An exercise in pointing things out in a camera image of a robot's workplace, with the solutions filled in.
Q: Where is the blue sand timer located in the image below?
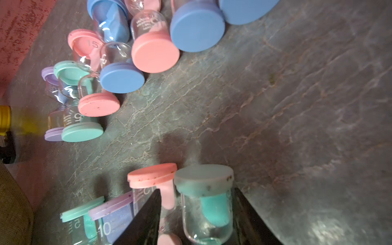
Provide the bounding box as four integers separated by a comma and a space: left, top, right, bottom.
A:
218, 0, 279, 25
170, 0, 226, 52
87, 1, 145, 94

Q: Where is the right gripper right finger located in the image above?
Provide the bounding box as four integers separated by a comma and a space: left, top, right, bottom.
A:
232, 187, 282, 245

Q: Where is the pink sand timer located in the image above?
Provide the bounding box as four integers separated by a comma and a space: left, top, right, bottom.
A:
127, 163, 182, 245
125, 0, 180, 74
67, 29, 120, 117

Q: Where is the large green sand timer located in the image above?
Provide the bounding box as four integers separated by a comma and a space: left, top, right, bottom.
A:
174, 164, 234, 245

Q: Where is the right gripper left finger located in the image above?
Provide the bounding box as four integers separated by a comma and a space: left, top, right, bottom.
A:
113, 189, 161, 245

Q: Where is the purple sand timer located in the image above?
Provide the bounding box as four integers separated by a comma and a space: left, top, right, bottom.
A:
88, 191, 134, 245
41, 66, 67, 142

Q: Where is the yellow pen cup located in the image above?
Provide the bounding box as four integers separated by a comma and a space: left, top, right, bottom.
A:
0, 105, 11, 136

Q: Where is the black staple box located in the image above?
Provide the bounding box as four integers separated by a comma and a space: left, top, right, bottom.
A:
1, 131, 16, 164

